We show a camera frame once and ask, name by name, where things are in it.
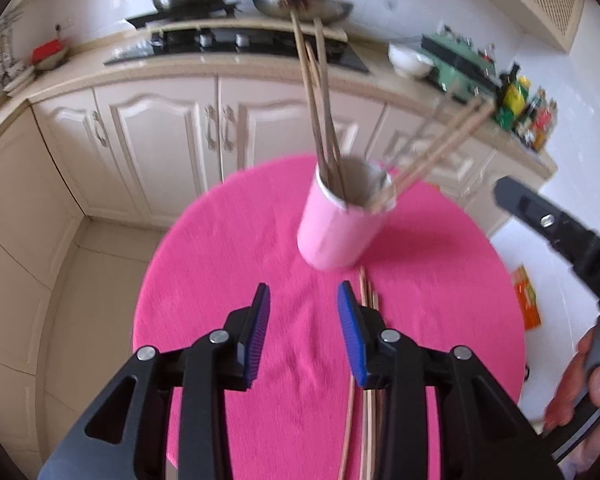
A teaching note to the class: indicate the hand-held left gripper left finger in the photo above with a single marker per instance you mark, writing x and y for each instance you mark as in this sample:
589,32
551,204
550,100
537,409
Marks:
257,330

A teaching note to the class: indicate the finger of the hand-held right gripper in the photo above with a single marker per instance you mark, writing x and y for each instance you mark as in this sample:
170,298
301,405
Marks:
570,235

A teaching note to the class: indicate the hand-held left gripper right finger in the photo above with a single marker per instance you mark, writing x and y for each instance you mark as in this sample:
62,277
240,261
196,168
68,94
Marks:
350,330

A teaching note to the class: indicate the single wooden chopstick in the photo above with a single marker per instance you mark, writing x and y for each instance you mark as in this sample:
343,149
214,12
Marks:
347,425

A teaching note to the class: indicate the pink cup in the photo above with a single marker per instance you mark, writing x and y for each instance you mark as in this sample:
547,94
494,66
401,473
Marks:
335,235

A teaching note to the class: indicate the bundle of wooden chopsticks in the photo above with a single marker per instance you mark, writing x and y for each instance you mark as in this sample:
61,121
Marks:
332,175

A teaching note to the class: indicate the person's right hand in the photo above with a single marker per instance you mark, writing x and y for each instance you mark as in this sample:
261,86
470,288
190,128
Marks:
570,385

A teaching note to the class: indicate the pink round tablecloth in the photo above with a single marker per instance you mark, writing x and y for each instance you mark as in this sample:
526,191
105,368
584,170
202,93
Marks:
230,260

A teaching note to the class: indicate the orange plastic bag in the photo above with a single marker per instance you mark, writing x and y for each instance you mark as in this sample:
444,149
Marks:
527,300

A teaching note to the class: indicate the red label sauce bottle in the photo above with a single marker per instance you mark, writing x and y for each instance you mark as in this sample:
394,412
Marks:
544,120

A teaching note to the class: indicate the soy sauce bottle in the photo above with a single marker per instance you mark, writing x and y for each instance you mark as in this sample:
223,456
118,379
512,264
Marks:
532,107

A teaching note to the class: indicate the green bottle with yellow cap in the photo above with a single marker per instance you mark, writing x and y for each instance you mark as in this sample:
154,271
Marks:
514,102

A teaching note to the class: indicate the dark glass bottle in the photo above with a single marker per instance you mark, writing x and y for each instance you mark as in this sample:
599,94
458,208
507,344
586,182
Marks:
510,80

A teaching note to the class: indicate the green electric multi cooker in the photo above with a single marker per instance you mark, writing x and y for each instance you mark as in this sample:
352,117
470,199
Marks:
460,67

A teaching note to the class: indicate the cream base kitchen cabinets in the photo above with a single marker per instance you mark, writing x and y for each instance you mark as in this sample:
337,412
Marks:
155,150

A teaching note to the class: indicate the white ceramic bowl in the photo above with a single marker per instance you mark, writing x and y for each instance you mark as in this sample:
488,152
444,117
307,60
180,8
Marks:
410,60

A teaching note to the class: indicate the black glass gas hob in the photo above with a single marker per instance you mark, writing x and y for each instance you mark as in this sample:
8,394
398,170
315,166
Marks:
230,47

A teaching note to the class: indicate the black induction cooker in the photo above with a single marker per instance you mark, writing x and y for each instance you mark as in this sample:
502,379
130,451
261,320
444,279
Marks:
180,15

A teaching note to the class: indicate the bowl with red cover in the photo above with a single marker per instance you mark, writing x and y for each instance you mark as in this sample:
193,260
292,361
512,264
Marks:
50,52

